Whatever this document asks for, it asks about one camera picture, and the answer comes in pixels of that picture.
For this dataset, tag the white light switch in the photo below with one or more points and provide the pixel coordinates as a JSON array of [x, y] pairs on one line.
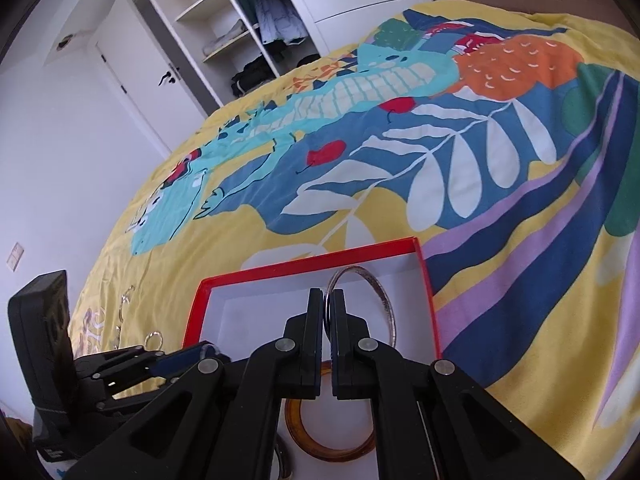
[[16, 256]]

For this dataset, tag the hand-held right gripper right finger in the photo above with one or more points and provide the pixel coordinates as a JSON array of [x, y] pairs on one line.
[[341, 350]]

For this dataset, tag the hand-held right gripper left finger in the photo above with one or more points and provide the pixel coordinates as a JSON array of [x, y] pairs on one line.
[[312, 345]]

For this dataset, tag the white wardrobe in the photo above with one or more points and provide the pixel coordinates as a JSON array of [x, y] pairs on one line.
[[350, 0]]

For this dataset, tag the black folded clothes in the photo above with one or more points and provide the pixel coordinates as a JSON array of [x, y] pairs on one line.
[[252, 75]]

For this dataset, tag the hanging grey jacket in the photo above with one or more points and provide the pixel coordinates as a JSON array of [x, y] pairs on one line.
[[270, 5]]

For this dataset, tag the red jewelry box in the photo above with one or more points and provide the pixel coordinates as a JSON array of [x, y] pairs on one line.
[[250, 305]]

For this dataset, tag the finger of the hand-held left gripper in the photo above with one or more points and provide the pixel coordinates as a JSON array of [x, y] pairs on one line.
[[100, 397], [180, 357]]

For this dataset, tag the white door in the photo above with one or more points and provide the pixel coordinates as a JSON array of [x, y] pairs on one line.
[[135, 75]]

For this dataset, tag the plain silver bangle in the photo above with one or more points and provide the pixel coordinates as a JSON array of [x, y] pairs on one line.
[[387, 305]]

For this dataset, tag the round wall socket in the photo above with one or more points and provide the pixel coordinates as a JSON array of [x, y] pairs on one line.
[[65, 41]]

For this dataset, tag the folded light clothes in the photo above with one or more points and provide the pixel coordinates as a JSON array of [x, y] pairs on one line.
[[225, 42]]

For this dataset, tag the printed yellow blanket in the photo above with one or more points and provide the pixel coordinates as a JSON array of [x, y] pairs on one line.
[[450, 135]]

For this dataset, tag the amber bangle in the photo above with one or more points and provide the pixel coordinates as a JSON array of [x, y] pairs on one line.
[[327, 452]]

